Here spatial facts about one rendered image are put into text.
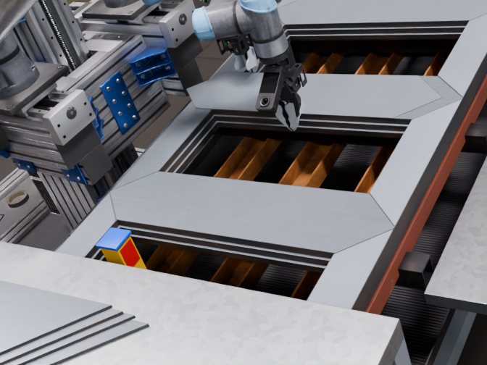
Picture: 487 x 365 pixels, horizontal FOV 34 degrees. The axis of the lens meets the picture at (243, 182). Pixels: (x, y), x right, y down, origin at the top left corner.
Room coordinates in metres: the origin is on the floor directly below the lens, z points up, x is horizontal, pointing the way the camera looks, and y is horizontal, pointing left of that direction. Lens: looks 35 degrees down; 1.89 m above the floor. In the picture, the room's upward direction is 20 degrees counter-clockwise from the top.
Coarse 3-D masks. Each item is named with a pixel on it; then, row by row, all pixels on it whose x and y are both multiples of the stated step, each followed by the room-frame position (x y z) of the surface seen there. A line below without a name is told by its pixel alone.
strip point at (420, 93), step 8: (416, 80) 1.63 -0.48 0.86; (424, 80) 1.61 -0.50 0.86; (416, 88) 1.59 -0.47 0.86; (424, 88) 1.58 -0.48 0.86; (432, 88) 1.57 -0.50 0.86; (408, 96) 1.57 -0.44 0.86; (416, 96) 1.56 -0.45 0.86; (424, 96) 1.55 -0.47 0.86; (432, 96) 1.54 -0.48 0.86; (440, 96) 1.52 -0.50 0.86; (400, 104) 1.55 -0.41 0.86; (408, 104) 1.54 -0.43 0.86; (416, 104) 1.53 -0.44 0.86; (424, 104) 1.52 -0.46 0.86; (400, 112) 1.52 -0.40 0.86
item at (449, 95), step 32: (288, 32) 2.17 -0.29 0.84; (320, 32) 2.10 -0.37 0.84; (352, 32) 2.03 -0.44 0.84; (384, 32) 1.97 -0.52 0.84; (416, 32) 1.91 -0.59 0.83; (448, 32) 1.85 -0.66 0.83; (480, 64) 1.60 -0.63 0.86; (448, 96) 1.51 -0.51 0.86; (256, 128) 1.75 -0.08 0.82; (320, 128) 1.63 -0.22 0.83; (352, 128) 1.58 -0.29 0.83; (384, 128) 1.52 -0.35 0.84; (448, 128) 1.40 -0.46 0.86; (416, 192) 1.24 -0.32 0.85; (128, 224) 1.49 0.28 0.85; (96, 256) 1.43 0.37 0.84; (256, 256) 1.25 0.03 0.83; (288, 256) 1.21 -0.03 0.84; (320, 256) 1.17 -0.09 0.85; (384, 256) 1.11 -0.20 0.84
